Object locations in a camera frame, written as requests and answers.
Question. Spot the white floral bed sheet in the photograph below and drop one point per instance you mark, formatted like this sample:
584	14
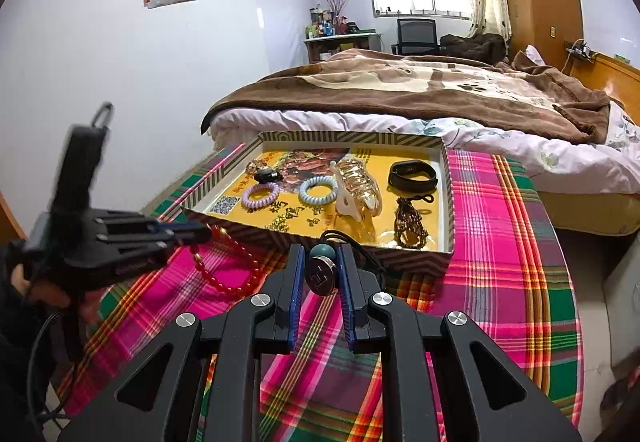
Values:
556	165

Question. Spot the patterned cardboard tray box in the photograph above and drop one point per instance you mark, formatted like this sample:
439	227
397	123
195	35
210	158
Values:
413	233

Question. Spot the black office chair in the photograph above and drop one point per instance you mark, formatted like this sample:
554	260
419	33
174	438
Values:
416	37

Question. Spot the wooden headboard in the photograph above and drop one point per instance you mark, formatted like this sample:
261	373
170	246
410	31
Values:
619	80

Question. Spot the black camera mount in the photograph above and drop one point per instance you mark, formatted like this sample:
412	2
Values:
82	157

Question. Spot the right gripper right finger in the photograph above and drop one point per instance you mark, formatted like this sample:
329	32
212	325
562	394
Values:
443	377

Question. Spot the black hair clip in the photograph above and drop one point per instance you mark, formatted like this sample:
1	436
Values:
267	175

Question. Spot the brown fleece blanket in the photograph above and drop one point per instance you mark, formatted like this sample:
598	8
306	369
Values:
520	96

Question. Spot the black smart wristband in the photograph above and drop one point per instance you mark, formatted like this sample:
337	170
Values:
413	176

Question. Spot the grey drawer cabinet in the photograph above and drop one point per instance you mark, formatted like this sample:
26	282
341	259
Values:
621	291

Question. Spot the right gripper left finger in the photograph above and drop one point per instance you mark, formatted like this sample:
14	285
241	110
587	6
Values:
198	379

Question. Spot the cluttered desk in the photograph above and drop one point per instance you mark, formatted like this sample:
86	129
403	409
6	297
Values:
324	47

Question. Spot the clear amber hair claw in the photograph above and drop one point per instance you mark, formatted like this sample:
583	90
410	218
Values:
358	195

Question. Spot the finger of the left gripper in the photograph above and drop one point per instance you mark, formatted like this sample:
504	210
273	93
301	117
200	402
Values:
130	225
180	234

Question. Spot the left hand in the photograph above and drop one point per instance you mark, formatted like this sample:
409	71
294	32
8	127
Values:
43	291

